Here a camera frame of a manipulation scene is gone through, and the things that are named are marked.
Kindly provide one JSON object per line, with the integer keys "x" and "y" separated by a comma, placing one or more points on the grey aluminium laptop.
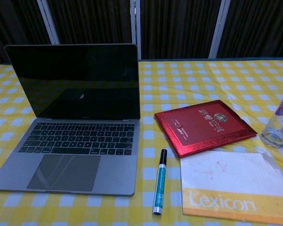
{"x": 80, "y": 139}

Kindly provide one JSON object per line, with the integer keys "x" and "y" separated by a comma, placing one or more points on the red certificate folder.
{"x": 202, "y": 127}

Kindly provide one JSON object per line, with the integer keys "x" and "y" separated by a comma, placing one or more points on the yellow white checkered tablecloth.
{"x": 202, "y": 77}

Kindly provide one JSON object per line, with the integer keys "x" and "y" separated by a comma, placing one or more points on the green marker pen black cap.
{"x": 160, "y": 181}

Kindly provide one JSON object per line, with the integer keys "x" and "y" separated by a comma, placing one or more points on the black pleated curtain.
{"x": 179, "y": 28}

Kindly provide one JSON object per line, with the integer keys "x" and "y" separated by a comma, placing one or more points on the Lexicon orange white notepad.
{"x": 226, "y": 179}

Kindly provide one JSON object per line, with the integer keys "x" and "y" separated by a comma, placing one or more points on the clear plastic water bottle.
{"x": 273, "y": 134}

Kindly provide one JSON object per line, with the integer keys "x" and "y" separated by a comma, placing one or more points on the white partition frame post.
{"x": 222, "y": 28}
{"x": 48, "y": 23}
{"x": 135, "y": 28}

